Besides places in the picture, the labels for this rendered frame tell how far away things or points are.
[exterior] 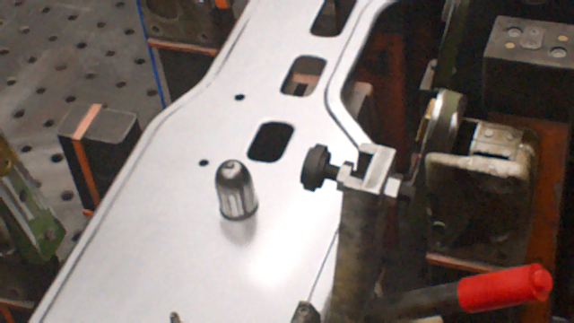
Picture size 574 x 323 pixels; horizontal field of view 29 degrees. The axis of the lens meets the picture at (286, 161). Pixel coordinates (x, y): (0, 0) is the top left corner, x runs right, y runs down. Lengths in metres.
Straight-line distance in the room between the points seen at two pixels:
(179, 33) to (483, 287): 0.59
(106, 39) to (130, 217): 0.70
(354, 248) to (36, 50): 1.01
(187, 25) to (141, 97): 0.34
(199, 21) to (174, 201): 0.28
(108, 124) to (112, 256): 0.17
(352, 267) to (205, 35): 0.53
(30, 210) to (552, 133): 0.42
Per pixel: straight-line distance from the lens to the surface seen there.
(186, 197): 0.92
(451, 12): 0.94
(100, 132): 1.02
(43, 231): 0.92
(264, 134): 1.04
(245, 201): 0.89
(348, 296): 0.70
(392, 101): 1.23
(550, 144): 0.90
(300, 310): 0.59
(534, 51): 0.84
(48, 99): 1.52
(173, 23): 1.17
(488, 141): 0.84
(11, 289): 0.98
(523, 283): 0.66
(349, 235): 0.65
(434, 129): 0.82
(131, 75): 1.52
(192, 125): 0.98
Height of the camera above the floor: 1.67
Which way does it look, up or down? 45 degrees down
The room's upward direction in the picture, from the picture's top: 9 degrees counter-clockwise
